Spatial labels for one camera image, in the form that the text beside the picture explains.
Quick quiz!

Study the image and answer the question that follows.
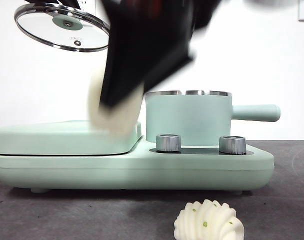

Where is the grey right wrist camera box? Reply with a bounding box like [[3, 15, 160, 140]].
[[243, 0, 301, 7]]

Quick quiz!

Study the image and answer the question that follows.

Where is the mint green breakfast machine base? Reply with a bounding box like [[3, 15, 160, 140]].
[[0, 136, 275, 195]]

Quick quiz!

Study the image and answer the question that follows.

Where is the mint green griddle cover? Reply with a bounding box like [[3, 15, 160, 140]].
[[0, 120, 142, 156]]

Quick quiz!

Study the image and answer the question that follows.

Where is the twisted white scallion bun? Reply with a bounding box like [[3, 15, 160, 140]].
[[173, 199, 244, 240]]

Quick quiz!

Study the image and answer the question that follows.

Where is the mint green pot with handle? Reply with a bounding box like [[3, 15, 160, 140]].
[[144, 90, 281, 147]]

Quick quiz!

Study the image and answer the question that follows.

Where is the smooth white steamed bun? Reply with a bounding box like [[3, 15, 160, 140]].
[[88, 67, 145, 137]]

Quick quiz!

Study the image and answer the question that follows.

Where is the glass pot lid green knob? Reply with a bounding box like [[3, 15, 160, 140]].
[[14, 3, 111, 53]]

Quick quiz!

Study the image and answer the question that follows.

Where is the silver control knob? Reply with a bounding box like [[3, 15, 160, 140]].
[[218, 135, 247, 154], [155, 134, 182, 153]]

